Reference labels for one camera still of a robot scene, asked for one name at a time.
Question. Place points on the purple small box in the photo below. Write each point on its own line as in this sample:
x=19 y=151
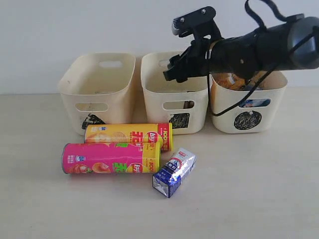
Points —
x=188 y=104

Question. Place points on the blue white small carton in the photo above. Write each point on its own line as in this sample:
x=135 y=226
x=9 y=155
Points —
x=171 y=175

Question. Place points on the cream left plastic bin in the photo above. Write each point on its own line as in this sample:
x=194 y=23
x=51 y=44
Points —
x=99 y=88

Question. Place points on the yellow chips can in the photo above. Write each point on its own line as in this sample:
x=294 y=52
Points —
x=131 y=133

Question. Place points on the cream right plastic bin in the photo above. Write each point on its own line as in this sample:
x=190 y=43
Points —
x=247 y=120

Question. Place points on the light blue snack bag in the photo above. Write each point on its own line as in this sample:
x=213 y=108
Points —
x=254 y=103

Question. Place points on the cream middle plastic bin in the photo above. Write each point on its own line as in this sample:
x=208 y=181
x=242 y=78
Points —
x=164 y=99

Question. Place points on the pink chips can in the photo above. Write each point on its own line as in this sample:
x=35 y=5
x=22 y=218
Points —
x=115 y=157

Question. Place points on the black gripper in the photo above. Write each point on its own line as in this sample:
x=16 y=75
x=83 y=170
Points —
x=197 y=60

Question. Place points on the orange snack bag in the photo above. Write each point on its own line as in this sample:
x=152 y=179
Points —
x=233 y=82

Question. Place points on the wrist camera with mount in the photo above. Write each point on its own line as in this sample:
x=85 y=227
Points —
x=199 y=23

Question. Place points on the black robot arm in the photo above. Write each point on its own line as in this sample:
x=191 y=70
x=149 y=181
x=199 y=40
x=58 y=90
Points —
x=293 y=45

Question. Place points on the cream plastic bin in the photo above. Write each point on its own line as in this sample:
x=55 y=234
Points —
x=99 y=88
x=247 y=120
x=164 y=99

